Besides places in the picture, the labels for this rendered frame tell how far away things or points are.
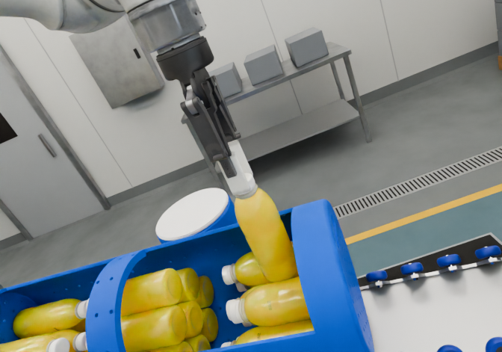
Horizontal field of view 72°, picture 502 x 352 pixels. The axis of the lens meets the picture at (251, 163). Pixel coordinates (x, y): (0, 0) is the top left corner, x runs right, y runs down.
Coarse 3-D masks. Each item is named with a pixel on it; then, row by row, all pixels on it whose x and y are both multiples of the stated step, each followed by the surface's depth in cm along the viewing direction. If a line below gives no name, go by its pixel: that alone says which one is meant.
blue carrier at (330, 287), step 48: (192, 240) 75; (240, 240) 78; (336, 240) 59; (48, 288) 92; (96, 288) 66; (336, 288) 50; (0, 336) 85; (96, 336) 61; (288, 336) 52; (336, 336) 50
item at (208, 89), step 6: (204, 84) 48; (210, 84) 49; (210, 90) 48; (210, 96) 48; (210, 102) 48; (210, 108) 48; (216, 108) 49; (210, 114) 49; (216, 114) 50; (216, 120) 49; (216, 126) 49; (222, 132) 50; (222, 138) 50; (228, 150) 50; (228, 156) 50
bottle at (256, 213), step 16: (256, 192) 57; (240, 208) 56; (256, 208) 55; (272, 208) 57; (240, 224) 58; (256, 224) 56; (272, 224) 57; (256, 240) 58; (272, 240) 58; (288, 240) 61; (256, 256) 60; (272, 256) 59; (288, 256) 60; (272, 272) 60; (288, 272) 61
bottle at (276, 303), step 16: (256, 288) 61; (272, 288) 59; (288, 288) 58; (240, 304) 61; (256, 304) 59; (272, 304) 58; (288, 304) 57; (304, 304) 56; (256, 320) 59; (272, 320) 58; (288, 320) 58; (304, 320) 58
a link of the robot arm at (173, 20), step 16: (160, 0) 41; (176, 0) 42; (192, 0) 44; (128, 16) 44; (144, 16) 42; (160, 16) 42; (176, 16) 42; (192, 16) 43; (144, 32) 43; (160, 32) 42; (176, 32) 43; (192, 32) 43; (144, 48) 46; (160, 48) 44; (176, 48) 44
